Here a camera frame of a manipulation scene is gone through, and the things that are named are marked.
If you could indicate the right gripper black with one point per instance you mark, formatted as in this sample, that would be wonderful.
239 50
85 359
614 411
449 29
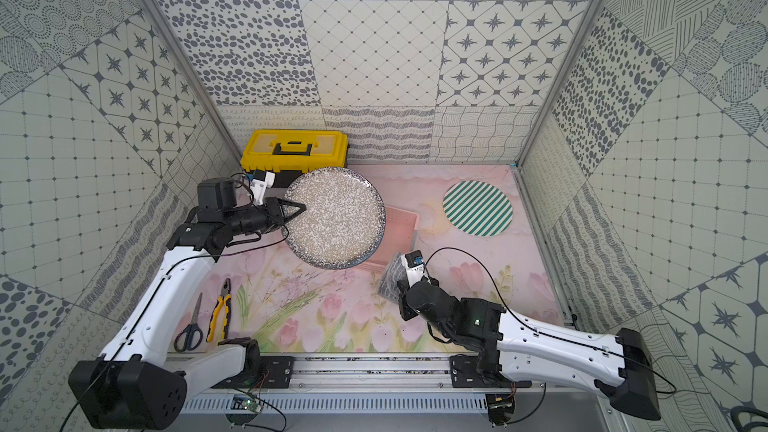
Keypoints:
406 311

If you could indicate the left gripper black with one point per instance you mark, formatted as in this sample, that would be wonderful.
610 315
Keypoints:
275 214

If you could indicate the grey wiping cloth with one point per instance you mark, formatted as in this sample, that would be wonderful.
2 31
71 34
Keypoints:
394 282

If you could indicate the speckled grey plate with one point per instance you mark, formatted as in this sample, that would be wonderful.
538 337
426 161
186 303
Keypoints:
344 221

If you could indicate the green striped plate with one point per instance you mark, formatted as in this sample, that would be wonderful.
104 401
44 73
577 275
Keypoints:
478 208

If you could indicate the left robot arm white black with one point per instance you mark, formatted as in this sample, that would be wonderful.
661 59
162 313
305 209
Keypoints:
130 385

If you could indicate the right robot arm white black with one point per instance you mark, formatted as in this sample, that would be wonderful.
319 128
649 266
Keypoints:
513 348

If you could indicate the yellow black toolbox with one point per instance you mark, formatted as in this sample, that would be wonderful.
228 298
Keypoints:
288 154

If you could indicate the pink perforated basket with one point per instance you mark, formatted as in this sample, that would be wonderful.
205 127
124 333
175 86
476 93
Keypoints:
399 237

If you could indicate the small circuit board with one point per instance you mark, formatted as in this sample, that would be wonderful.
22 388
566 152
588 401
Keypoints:
243 410

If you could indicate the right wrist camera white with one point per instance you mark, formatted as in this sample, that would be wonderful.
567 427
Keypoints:
414 265

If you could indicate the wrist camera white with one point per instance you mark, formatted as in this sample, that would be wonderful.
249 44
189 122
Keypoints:
414 265
259 182

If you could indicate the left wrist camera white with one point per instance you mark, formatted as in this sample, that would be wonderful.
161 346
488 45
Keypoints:
259 182

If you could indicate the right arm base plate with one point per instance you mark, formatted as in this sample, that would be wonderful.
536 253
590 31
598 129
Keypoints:
465 374

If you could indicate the yellow handled pliers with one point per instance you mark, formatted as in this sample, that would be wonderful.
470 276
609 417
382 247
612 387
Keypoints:
221 315

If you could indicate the aluminium mounting rail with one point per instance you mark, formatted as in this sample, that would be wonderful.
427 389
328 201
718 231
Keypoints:
399 383

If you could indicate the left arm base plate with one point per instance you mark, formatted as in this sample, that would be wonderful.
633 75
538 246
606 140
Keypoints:
274 372

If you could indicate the black handled scissors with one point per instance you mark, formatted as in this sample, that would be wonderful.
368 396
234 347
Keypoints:
192 335

